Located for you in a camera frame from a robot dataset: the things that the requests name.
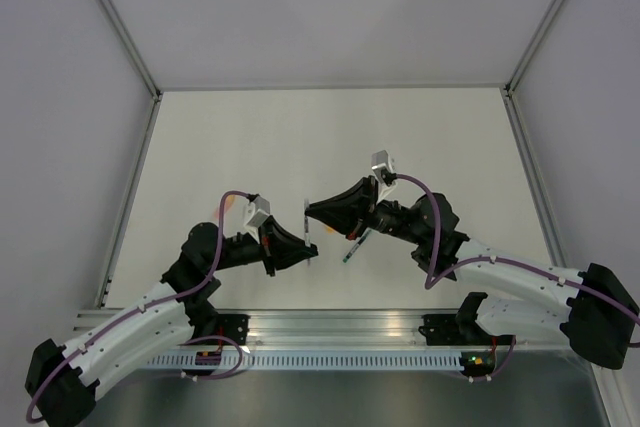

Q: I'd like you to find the green pen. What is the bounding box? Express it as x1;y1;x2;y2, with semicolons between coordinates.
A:
342;229;372;264

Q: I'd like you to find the aluminium frame post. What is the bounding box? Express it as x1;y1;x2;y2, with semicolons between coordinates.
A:
93;0;163;309
502;0;599;308

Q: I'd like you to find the left aluminium frame post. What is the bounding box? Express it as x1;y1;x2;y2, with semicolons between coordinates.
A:
93;0;163;309

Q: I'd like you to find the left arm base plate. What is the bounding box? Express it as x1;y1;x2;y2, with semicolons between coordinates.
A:
213;314;250;346

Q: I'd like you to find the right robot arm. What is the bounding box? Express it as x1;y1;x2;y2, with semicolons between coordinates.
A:
305;174;639;370

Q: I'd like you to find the aluminium mounting rail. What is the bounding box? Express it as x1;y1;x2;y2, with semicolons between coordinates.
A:
74;309;614;351

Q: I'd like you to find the right aluminium frame post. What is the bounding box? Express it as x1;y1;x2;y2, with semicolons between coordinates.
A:
502;0;599;308

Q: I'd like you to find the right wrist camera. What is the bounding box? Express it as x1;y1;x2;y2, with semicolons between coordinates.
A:
371;150;397;203

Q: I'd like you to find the grey purple pen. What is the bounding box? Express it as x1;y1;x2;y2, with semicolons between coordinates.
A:
303;216;312;267

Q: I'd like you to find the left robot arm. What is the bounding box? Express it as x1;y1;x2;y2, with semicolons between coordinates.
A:
25;217;318;426

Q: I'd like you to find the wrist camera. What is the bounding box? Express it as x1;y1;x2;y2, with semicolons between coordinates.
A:
371;150;397;203
243;195;271;233

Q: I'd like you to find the white slotted cable duct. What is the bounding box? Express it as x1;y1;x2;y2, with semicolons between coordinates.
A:
143;348;463;372

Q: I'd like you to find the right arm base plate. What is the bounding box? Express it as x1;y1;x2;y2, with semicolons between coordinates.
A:
418;314;513;347

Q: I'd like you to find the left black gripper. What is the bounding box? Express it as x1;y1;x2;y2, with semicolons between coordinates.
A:
207;215;318;277

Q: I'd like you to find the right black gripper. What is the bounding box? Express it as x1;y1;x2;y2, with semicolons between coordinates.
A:
305;176;423;246

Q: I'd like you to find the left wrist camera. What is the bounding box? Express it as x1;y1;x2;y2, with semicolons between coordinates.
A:
243;195;271;233

